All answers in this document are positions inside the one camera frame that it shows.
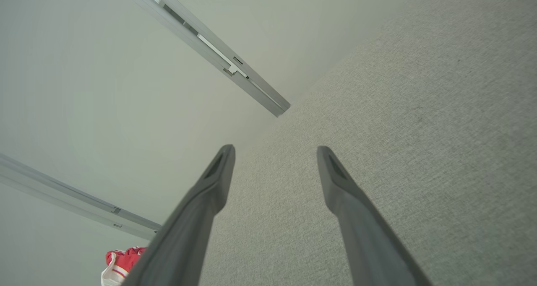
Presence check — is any grey aluminium wall rail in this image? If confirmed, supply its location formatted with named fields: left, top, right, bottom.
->
left=0, top=153, right=162, bottom=240
left=120, top=0, right=291, bottom=118

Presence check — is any grey fabric sofa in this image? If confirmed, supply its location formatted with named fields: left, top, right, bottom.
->
left=197, top=0, right=537, bottom=286

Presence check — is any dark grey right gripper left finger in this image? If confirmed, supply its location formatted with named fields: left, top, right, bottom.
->
left=122, top=144, right=236, bottom=286

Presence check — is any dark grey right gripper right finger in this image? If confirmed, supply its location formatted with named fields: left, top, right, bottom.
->
left=316, top=146, right=433, bottom=286

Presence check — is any red jersey with white trim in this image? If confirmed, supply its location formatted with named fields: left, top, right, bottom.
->
left=101, top=246, right=147, bottom=286

